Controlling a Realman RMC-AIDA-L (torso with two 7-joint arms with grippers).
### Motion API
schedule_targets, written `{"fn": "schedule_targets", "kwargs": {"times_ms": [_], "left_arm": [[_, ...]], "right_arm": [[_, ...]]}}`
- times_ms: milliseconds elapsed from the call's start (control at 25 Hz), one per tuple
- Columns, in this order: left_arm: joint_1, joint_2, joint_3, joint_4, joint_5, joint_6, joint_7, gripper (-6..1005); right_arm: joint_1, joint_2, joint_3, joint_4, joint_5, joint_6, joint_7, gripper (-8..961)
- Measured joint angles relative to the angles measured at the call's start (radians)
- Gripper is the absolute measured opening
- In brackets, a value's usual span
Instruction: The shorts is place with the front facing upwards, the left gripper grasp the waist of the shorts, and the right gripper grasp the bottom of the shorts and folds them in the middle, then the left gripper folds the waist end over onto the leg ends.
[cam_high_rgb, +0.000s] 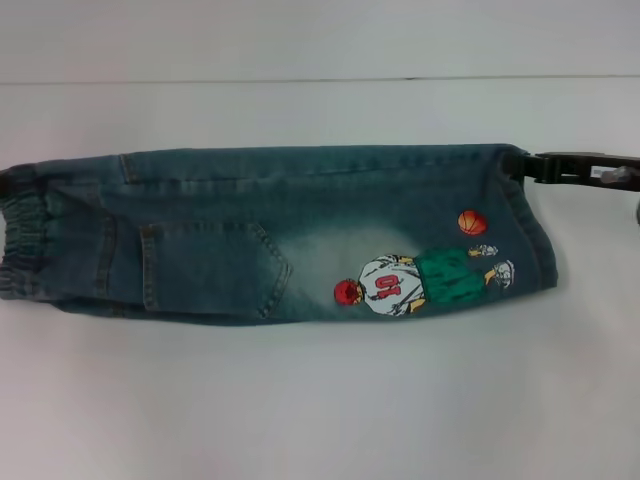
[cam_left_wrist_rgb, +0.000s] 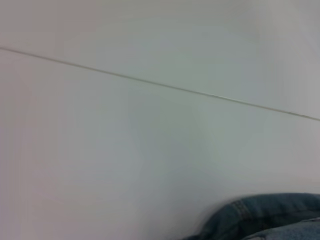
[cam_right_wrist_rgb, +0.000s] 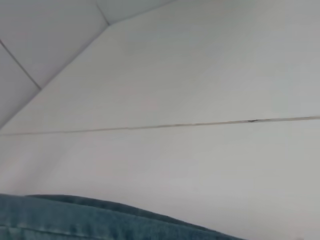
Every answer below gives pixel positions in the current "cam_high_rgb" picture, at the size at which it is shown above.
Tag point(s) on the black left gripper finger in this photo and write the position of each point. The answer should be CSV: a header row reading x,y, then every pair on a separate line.
x,y
4,181

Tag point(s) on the blue denim shorts basketball print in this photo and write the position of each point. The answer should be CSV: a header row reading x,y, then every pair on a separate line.
x,y
250,240

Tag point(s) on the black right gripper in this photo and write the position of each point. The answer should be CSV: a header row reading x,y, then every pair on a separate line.
x,y
575,167

